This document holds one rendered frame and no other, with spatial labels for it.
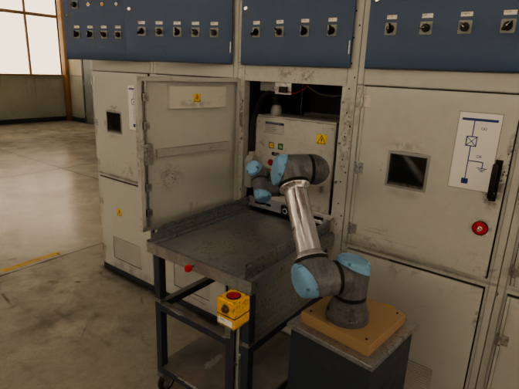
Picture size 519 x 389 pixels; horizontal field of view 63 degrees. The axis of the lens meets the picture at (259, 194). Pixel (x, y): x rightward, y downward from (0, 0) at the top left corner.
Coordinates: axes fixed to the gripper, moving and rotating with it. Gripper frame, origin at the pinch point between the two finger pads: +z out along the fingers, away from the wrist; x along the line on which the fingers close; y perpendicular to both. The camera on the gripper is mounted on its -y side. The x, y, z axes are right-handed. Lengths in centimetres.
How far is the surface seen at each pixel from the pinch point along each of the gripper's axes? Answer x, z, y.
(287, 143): 23.7, -7.5, -1.7
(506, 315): -27, 14, 112
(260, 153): 16.5, -3.1, -19.2
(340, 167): 15.7, -8.2, 32.3
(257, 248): -34.4, -25.3, 13.7
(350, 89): 47, -27, 33
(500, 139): 33, -21, 97
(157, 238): -46, -47, -27
